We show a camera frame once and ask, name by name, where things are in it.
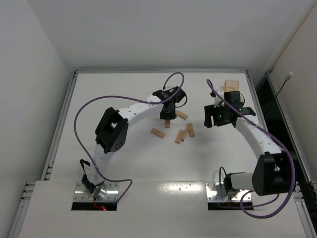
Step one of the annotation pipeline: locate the wood block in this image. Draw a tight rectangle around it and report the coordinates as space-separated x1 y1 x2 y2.
151 128 165 138
175 130 184 144
181 127 189 141
176 110 188 120
164 119 171 128
187 123 195 137

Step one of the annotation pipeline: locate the clear amber plastic box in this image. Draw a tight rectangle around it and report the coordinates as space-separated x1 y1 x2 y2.
223 80 240 92

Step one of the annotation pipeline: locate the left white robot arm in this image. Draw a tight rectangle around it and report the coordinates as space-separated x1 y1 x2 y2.
80 86 188 194

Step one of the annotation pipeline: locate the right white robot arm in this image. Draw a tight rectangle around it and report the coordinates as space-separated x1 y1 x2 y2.
204 90 296 196

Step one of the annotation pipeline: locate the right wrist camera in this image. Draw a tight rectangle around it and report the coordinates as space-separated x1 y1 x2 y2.
210 90 224 108

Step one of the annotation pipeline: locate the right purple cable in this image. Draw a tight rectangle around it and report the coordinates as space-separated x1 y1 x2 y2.
206 78 297 219

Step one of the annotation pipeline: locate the purple cable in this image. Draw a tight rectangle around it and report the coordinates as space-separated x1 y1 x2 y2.
74 72 185 199
206 78 297 219

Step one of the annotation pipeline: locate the aluminium table frame rail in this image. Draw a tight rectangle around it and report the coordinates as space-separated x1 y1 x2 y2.
76 68 248 74

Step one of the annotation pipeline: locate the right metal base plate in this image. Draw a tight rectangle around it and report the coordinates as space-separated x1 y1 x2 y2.
205 181 248 203

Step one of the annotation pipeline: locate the metal base plate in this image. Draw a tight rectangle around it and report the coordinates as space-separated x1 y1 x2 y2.
205 181 248 203
73 182 119 203

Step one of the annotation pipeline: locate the black cable white plug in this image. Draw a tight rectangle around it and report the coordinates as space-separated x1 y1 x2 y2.
257 72 293 118

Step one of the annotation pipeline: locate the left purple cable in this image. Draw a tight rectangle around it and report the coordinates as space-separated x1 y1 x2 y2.
74 72 185 199

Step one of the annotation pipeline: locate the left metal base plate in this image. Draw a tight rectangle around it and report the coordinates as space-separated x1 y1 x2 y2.
73 182 119 203

